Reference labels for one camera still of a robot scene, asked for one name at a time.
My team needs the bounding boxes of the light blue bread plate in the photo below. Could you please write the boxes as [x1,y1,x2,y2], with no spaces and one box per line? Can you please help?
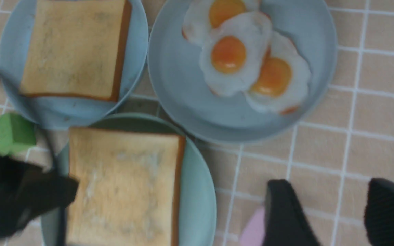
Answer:
[0,0,149,130]

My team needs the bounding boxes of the checkered peach tablecloth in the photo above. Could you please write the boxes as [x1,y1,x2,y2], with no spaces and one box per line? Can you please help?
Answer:
[0,0,394,246]

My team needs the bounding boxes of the fried egg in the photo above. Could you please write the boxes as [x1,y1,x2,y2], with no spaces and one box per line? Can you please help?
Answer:
[199,11,273,97]
[244,31,312,115]
[182,0,261,46]

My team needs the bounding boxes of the toast slice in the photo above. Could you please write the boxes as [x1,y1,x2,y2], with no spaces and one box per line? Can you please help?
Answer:
[20,0,132,102]
[66,127,186,246]

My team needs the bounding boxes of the pink cube block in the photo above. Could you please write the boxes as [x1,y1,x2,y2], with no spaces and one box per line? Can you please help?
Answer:
[239,206,265,246]

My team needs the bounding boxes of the black cable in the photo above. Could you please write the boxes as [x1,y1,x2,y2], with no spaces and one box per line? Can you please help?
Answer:
[0,60,68,246]

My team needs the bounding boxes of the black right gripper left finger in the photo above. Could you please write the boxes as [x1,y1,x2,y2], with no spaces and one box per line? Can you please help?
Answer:
[263,179,321,246]

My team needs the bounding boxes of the green cube block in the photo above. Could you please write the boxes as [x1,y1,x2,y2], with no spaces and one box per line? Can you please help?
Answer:
[0,113,36,156]

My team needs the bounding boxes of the grey-blue egg plate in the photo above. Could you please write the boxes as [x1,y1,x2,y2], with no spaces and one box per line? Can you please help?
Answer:
[147,0,338,144]

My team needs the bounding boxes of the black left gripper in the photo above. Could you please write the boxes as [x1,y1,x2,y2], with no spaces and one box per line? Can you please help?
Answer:
[0,156,79,240]

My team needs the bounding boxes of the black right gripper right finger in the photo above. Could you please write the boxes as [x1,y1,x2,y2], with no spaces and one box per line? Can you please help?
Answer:
[364,178,394,246]

